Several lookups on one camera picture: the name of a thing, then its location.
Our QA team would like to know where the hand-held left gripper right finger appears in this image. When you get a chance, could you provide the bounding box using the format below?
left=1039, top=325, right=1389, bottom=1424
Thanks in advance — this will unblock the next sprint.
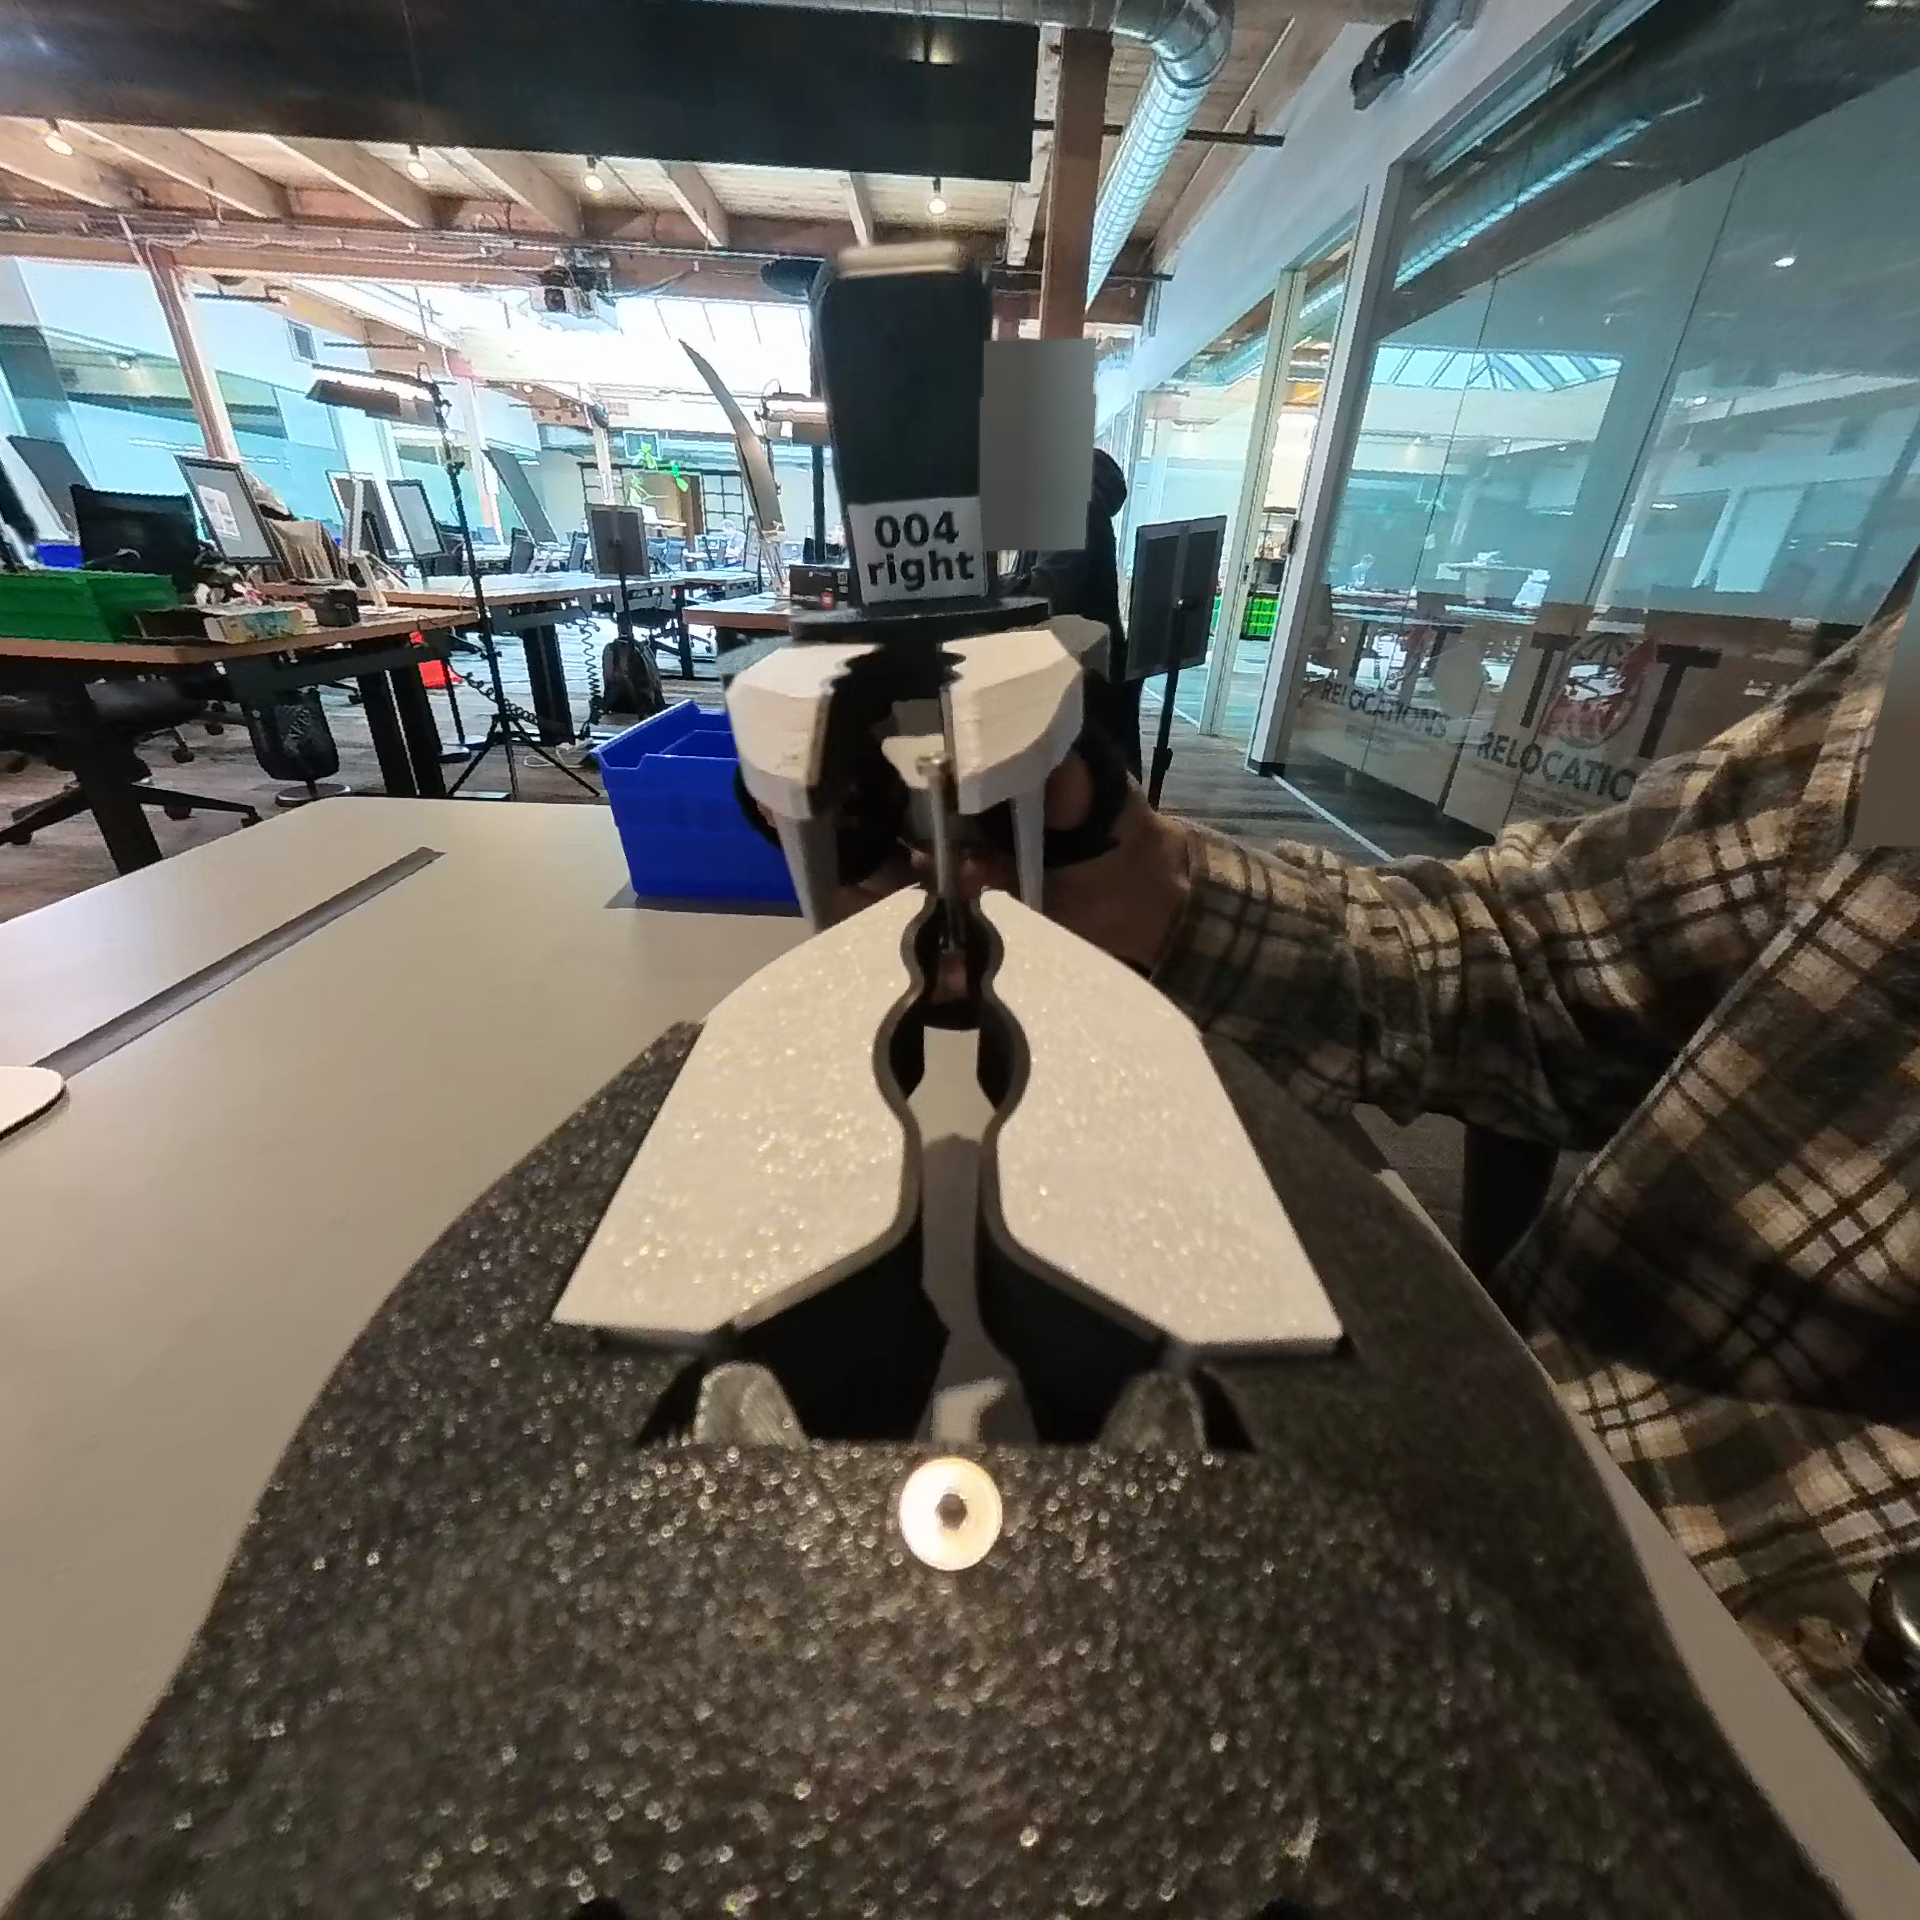
left=971, top=888, right=1346, bottom=1360

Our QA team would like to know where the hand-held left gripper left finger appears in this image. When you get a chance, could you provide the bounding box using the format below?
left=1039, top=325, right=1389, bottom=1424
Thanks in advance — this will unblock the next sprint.
left=551, top=885, right=936, bottom=1344

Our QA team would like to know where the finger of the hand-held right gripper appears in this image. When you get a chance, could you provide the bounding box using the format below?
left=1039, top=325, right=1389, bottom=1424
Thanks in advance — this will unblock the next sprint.
left=728, top=645, right=890, bottom=935
left=883, top=617, right=1088, bottom=917

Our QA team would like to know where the blue plastic bin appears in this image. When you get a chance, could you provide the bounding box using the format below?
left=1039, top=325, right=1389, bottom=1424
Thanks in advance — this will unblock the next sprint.
left=597, top=697, right=804, bottom=910

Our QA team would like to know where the person's right forearm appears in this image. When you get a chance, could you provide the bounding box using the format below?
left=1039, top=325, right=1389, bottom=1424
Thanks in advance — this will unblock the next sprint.
left=1153, top=608, right=1920, bottom=1158

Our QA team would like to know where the person's right hand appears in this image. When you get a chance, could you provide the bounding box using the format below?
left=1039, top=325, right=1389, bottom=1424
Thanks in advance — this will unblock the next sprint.
left=1042, top=786, right=1194, bottom=985

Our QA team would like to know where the curved pale banner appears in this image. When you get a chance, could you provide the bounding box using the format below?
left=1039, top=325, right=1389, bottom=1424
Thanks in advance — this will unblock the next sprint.
left=679, top=338, right=784, bottom=530

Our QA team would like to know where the wooden column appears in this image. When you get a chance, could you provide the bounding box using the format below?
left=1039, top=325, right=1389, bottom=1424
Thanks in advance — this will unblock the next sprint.
left=1035, top=24, right=1116, bottom=346

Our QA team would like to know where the black tripod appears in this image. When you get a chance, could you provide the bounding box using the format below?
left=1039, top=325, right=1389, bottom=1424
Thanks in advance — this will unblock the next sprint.
left=435, top=376, right=605, bottom=806

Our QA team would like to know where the black mesh chair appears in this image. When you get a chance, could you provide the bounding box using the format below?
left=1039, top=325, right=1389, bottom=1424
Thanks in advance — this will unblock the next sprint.
left=240, top=689, right=359, bottom=799

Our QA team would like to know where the black ceiling panel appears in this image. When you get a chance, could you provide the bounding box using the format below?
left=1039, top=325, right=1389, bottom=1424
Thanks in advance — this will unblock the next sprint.
left=0, top=0, right=1040, bottom=185

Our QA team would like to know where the black ceiling device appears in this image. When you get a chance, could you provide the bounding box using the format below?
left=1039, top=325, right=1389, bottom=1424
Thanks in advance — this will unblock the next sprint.
left=1352, top=0, right=1490, bottom=111

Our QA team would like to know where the monitor with white screen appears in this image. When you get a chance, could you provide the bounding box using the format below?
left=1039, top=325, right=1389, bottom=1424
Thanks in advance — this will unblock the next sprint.
left=177, top=456, right=282, bottom=568

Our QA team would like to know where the person's plaid shirt torso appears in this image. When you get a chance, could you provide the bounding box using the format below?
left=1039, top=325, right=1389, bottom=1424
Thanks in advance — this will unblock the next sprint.
left=1500, top=839, right=1920, bottom=1847

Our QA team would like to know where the wooden top desk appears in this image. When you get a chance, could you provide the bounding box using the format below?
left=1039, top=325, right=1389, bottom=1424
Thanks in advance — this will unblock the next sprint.
left=0, top=593, right=453, bottom=874

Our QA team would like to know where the black computer monitor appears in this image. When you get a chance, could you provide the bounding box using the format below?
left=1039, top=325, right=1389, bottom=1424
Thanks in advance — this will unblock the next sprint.
left=67, top=482, right=204, bottom=591

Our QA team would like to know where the black office chair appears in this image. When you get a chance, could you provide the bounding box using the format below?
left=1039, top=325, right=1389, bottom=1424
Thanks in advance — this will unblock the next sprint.
left=0, top=661, right=265, bottom=877

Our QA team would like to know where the green plastic bin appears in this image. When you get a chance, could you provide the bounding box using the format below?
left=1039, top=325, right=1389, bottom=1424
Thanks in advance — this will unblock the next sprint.
left=0, top=568, right=184, bottom=648

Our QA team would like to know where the silver ventilation duct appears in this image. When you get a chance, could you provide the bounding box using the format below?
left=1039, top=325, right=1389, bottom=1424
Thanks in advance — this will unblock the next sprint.
left=1083, top=0, right=1234, bottom=310

